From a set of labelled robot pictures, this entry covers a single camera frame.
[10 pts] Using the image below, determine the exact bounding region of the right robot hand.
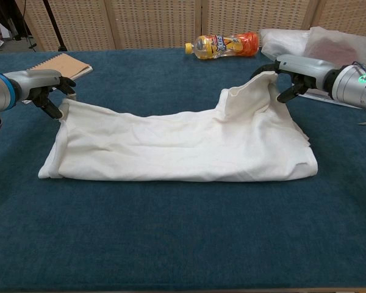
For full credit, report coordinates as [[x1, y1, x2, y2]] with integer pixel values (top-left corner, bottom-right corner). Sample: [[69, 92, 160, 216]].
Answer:
[[250, 54, 335, 104]]

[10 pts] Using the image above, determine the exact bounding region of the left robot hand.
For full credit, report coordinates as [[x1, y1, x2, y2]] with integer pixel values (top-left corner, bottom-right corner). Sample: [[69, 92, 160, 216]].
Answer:
[[10, 69, 77, 120]]

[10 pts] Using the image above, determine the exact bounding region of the white t-shirt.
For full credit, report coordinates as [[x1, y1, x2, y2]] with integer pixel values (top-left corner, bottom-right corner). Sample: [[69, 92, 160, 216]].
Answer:
[[37, 71, 319, 183]]

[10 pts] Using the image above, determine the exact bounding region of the brown spiral notebook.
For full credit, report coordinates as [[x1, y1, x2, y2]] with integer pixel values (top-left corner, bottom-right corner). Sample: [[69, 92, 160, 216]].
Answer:
[[29, 52, 93, 81]]

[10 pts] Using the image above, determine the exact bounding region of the frosted zip bag red cloth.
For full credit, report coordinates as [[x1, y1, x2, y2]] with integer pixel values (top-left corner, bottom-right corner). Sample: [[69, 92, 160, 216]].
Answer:
[[298, 26, 366, 113]]

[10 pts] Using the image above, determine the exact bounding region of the white cloth in clear bag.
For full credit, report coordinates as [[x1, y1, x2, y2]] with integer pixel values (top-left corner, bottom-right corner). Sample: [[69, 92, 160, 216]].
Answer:
[[259, 28, 312, 61]]

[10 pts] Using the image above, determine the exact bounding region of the black tripod stand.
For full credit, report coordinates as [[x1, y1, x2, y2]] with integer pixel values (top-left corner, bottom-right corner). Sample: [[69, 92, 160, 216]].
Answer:
[[42, 0, 68, 52]]

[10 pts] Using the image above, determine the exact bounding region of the orange juice plastic bottle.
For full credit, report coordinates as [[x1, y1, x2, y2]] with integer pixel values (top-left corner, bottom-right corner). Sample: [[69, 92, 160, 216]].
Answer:
[[184, 31, 260, 60]]

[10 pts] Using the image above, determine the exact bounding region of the woven folding screen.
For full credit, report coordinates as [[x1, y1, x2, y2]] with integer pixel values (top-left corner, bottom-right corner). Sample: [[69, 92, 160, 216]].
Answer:
[[15, 0, 366, 52]]

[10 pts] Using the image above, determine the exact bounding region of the blue table cover cloth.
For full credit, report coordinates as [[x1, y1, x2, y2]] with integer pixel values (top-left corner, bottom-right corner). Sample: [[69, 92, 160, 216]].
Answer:
[[0, 47, 366, 291]]

